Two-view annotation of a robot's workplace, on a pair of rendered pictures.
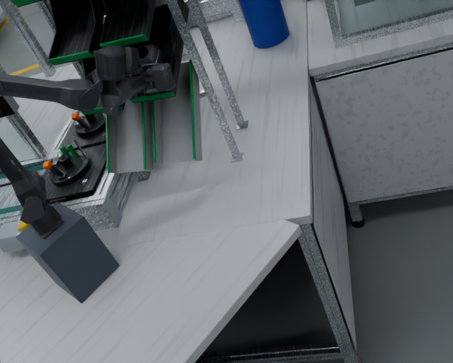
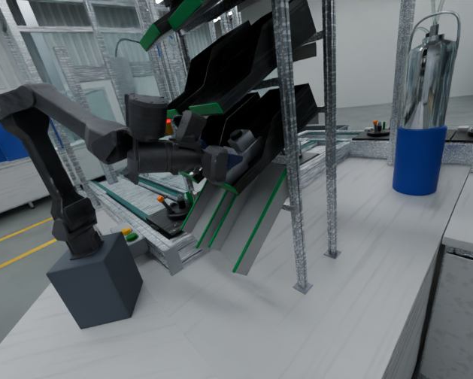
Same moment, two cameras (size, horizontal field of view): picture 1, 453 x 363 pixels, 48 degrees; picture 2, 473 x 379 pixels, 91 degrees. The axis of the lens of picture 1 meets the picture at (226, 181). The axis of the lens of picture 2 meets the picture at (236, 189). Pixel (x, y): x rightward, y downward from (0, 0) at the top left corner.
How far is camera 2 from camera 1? 0.92 m
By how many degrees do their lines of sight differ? 29
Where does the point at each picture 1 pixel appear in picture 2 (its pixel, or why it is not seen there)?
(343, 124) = (459, 310)
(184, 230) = (194, 332)
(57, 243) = (68, 271)
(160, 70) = (210, 153)
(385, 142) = not seen: outside the picture
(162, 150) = (225, 238)
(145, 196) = (210, 263)
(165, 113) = (247, 206)
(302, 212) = not seen: outside the picture
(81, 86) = (106, 130)
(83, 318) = (62, 348)
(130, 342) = not seen: outside the picture
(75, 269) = (80, 300)
